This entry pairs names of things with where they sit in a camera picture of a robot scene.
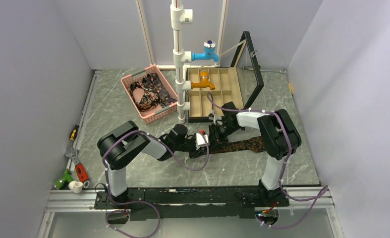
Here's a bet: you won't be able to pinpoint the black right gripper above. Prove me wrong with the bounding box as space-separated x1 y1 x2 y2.
206 122 239 152

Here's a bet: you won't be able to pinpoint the black orange key-pattern tie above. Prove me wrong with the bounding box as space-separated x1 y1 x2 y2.
210 136 265 154

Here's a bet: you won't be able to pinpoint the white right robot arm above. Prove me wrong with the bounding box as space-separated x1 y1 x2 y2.
208 101 302 206

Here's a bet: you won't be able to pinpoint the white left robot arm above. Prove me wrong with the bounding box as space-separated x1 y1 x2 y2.
97 120 212 208

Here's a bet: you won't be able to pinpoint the floral ties in basket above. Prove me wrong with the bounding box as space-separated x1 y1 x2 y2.
129 73 177 112

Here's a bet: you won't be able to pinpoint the orange plastic faucet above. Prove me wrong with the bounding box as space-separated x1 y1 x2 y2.
191 70 216 90

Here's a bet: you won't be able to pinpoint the blue plastic faucet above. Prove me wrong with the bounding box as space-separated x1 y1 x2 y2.
191 40 220 63

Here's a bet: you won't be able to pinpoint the yellow black screwdriver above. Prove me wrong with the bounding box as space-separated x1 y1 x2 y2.
69 124 80 141

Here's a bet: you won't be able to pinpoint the white pipe fitting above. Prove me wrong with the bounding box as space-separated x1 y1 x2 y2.
68 180 83 194

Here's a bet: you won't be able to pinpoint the green toy tool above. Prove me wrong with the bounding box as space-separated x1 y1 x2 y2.
53 169 73 190

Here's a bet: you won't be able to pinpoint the white pvc pipe stand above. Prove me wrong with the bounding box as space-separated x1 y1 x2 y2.
170 0 188 124

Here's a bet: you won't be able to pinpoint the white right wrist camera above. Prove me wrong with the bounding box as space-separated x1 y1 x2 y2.
208 113 222 125

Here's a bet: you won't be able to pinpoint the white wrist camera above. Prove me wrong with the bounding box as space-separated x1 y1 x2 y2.
208 113 222 125
195 130 210 149

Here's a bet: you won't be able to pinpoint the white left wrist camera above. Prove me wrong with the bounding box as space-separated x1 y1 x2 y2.
195 130 210 149

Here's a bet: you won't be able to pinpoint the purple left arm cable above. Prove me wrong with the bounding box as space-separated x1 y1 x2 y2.
101 130 211 238

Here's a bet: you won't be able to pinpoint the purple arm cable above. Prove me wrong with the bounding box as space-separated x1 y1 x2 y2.
207 92 330 230
101 130 211 238

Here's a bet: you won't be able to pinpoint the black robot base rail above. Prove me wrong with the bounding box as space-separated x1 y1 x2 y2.
94 185 289 221

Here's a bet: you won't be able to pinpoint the red handled wrench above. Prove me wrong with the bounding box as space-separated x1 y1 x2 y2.
65 147 90 189

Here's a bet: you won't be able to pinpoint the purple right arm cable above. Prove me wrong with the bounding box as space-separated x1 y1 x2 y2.
207 92 330 230

